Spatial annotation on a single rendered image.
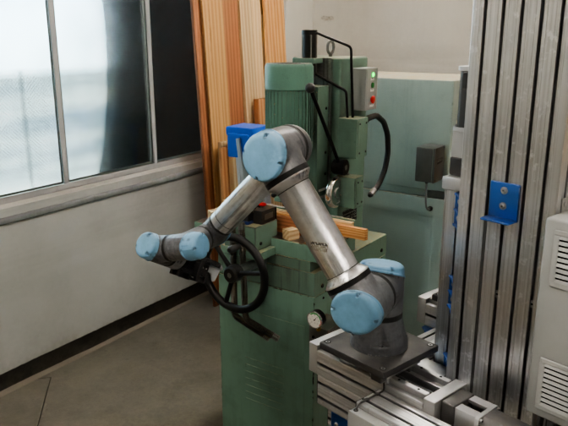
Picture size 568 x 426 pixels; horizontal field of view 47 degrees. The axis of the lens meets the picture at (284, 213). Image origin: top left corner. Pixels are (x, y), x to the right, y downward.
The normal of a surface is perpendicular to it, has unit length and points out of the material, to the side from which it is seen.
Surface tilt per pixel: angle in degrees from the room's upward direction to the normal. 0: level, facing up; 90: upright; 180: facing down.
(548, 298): 90
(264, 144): 84
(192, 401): 0
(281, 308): 90
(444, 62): 90
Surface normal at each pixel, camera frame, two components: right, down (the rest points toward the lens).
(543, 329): -0.75, 0.18
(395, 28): -0.55, 0.22
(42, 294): 0.83, 0.15
